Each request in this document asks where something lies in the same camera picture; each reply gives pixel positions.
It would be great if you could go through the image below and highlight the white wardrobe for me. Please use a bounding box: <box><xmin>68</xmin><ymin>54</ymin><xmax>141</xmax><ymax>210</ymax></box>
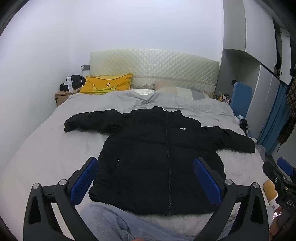
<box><xmin>220</xmin><ymin>0</ymin><xmax>296</xmax><ymax>163</ymax></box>

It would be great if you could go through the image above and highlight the person's grey trouser leg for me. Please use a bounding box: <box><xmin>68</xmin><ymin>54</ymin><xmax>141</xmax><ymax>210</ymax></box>
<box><xmin>80</xmin><ymin>203</ymin><xmax>197</xmax><ymax>241</ymax></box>

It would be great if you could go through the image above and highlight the blue padded chair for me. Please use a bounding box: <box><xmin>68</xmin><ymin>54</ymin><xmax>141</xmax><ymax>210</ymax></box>
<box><xmin>230</xmin><ymin>82</ymin><xmax>253</xmax><ymax>119</ymax></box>

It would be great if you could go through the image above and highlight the wooden nightstand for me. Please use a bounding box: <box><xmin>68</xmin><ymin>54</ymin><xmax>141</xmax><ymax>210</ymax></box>
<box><xmin>55</xmin><ymin>87</ymin><xmax>82</xmax><ymax>106</ymax></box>

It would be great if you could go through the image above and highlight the group of small bottles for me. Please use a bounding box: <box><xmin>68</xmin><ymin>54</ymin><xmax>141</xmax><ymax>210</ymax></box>
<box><xmin>214</xmin><ymin>93</ymin><xmax>232</xmax><ymax>104</ymax></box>

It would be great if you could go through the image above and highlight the black stand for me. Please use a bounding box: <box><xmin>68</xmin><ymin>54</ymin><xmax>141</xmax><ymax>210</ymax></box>
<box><xmin>239</xmin><ymin>118</ymin><xmax>251</xmax><ymax>138</ymax></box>

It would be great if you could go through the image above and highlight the blue curtain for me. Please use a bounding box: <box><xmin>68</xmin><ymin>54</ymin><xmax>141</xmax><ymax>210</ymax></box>
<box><xmin>258</xmin><ymin>81</ymin><xmax>292</xmax><ymax>156</ymax></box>

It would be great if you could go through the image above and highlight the yellow white bag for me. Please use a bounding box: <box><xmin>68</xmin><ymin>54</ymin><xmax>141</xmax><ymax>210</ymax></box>
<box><xmin>264</xmin><ymin>180</ymin><xmax>281</xmax><ymax>207</ymax></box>

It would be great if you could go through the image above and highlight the black clothes pile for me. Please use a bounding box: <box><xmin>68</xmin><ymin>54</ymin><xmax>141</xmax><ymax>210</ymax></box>
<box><xmin>60</xmin><ymin>75</ymin><xmax>87</xmax><ymax>92</ymax></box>

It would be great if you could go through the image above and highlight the grey duvet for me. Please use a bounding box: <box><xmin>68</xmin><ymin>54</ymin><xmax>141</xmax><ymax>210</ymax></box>
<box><xmin>50</xmin><ymin>90</ymin><xmax>246</xmax><ymax>139</ymax></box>

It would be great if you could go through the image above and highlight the grey white pillow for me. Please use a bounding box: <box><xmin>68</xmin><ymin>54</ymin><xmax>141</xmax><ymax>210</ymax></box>
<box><xmin>154</xmin><ymin>81</ymin><xmax>211</xmax><ymax>101</ymax></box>

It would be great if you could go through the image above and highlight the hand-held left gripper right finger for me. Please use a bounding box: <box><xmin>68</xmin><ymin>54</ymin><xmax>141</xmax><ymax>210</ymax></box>
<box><xmin>193</xmin><ymin>157</ymin><xmax>270</xmax><ymax>241</ymax></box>

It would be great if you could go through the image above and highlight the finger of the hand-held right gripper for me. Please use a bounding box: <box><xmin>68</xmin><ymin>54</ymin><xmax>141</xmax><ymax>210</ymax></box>
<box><xmin>262</xmin><ymin>161</ymin><xmax>290</xmax><ymax>186</ymax></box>
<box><xmin>277</xmin><ymin>157</ymin><xmax>296</xmax><ymax>180</ymax></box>

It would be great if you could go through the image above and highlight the cream quilted headboard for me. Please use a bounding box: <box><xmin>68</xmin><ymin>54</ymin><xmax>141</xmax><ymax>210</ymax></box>
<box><xmin>89</xmin><ymin>48</ymin><xmax>220</xmax><ymax>99</ymax></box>

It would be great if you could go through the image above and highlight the bed with light textured sheet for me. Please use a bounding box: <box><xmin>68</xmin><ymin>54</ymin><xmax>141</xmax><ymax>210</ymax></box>
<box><xmin>0</xmin><ymin>109</ymin><xmax>275</xmax><ymax>232</ymax></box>

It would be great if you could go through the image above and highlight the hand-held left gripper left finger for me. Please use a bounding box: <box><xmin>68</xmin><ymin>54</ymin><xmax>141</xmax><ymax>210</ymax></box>
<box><xmin>23</xmin><ymin>157</ymin><xmax>100</xmax><ymax>241</ymax></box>

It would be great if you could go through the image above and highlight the yellow pillow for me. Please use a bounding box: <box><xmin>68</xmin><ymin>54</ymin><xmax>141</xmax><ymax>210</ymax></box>
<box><xmin>79</xmin><ymin>73</ymin><xmax>134</xmax><ymax>95</ymax></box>

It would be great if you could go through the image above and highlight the black puffer jacket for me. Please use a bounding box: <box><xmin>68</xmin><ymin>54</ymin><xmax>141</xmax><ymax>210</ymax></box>
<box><xmin>64</xmin><ymin>106</ymin><xmax>256</xmax><ymax>216</ymax></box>

